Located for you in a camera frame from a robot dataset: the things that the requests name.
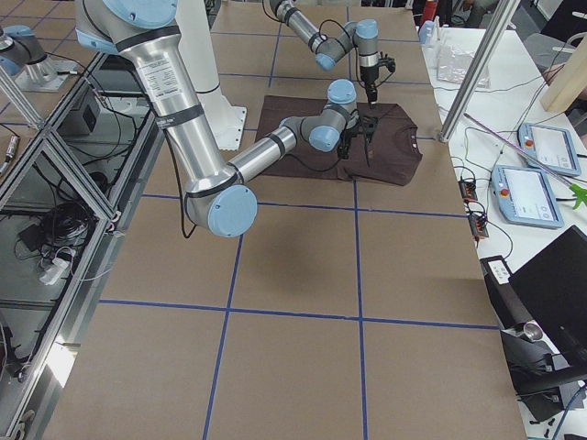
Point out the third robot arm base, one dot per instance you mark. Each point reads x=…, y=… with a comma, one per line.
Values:
x=24, y=59

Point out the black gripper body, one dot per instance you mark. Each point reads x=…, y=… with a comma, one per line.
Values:
x=347, y=137
x=369, y=80

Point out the near teach pendant tablet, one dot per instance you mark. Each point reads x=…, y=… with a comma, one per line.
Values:
x=525, y=198

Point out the teach pendant tablet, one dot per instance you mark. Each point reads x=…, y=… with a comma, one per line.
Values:
x=525, y=198
x=551, y=146

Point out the clear plastic bag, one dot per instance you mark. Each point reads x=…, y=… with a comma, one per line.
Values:
x=452, y=64

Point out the black box with label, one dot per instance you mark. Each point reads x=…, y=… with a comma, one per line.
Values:
x=509, y=308

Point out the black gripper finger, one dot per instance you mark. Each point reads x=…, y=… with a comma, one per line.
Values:
x=372, y=96
x=343, y=150

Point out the aluminium frame rack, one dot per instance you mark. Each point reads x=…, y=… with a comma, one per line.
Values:
x=66, y=203

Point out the far teach pendant tablet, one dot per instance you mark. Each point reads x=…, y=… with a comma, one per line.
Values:
x=551, y=146

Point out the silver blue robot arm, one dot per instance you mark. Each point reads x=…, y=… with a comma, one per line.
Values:
x=361, y=37
x=149, y=34

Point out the brown t-shirt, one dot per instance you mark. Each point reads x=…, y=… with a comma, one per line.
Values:
x=385, y=150

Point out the aluminium frame post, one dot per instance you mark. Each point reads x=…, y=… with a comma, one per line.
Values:
x=490, y=40

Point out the black laptop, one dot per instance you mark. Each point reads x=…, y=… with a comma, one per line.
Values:
x=552, y=287

